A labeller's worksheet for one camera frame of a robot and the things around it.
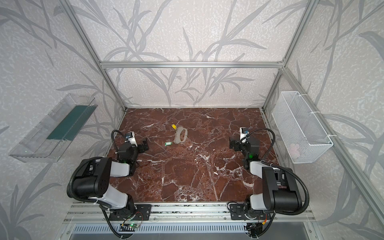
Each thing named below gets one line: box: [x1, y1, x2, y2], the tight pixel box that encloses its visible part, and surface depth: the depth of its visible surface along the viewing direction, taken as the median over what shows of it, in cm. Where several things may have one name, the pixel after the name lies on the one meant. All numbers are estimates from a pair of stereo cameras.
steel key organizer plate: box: [174, 126, 188, 144], surface depth 107 cm
